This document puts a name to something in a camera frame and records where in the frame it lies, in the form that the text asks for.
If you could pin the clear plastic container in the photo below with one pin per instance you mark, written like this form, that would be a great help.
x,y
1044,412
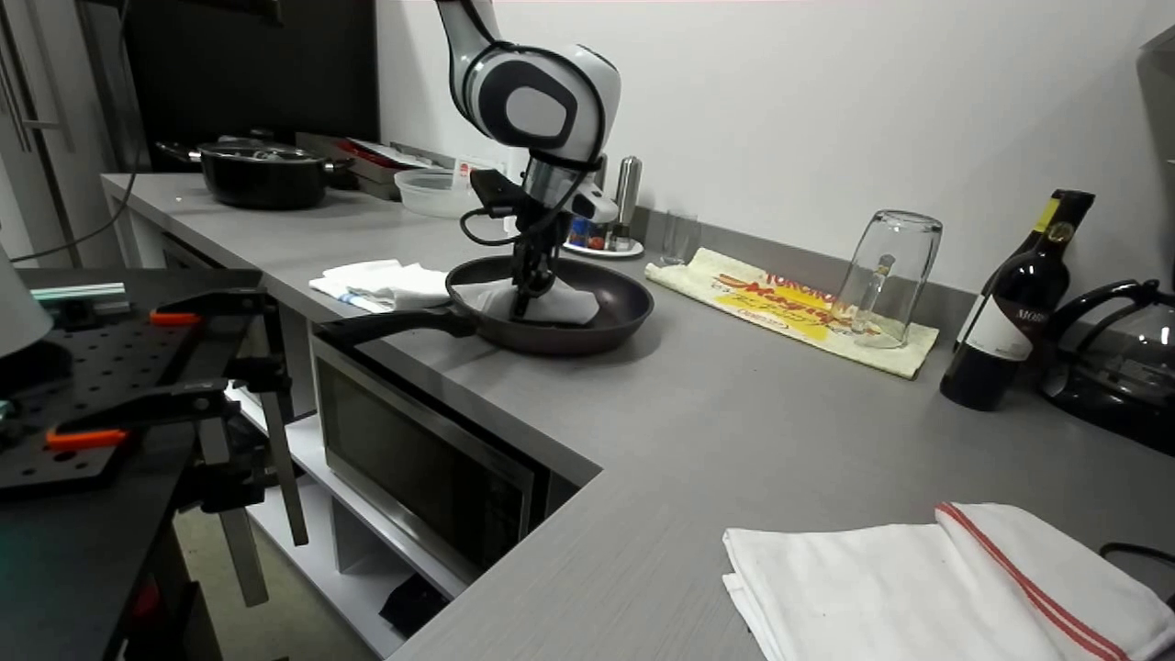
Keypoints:
x,y
435,191

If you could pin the upturned clear glass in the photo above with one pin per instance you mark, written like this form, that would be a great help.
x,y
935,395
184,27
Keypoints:
x,y
885,276

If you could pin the dark wine bottle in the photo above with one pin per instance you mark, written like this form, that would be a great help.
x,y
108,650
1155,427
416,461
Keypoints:
x,y
1013,306

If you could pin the white round plate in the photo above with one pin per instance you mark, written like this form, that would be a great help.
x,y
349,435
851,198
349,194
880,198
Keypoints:
x,y
606,246

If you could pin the steel pepper shaker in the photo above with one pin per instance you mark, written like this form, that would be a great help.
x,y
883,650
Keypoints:
x,y
628,177

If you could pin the black perforated mounting board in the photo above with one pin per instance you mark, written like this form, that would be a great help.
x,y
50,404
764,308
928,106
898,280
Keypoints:
x,y
99,369

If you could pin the folded white blue cloth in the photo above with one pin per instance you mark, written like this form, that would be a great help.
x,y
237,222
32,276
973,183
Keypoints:
x,y
378,284

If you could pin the white towel red stripe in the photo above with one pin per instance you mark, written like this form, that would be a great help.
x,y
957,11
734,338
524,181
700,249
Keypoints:
x,y
985,580

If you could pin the orange handled clamp upper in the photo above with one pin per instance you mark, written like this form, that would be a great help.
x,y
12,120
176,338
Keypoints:
x,y
175,322

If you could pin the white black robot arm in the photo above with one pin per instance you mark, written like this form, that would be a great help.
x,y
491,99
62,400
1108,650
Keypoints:
x,y
548,99

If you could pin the orange handled clamp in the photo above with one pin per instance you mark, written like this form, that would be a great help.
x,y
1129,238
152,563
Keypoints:
x,y
84,438
175,322

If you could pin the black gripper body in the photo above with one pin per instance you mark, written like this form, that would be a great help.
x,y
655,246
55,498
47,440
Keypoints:
x,y
541,224

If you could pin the stainless microwave oven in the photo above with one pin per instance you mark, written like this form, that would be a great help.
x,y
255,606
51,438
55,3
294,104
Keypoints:
x,y
448,486

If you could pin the black cooking pot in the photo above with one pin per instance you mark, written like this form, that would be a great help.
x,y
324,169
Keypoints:
x,y
261,173

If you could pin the black glass coffee carafe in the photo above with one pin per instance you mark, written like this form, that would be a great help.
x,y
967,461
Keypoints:
x,y
1111,360

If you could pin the black frying pan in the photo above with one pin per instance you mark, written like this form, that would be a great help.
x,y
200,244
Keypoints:
x,y
622,308

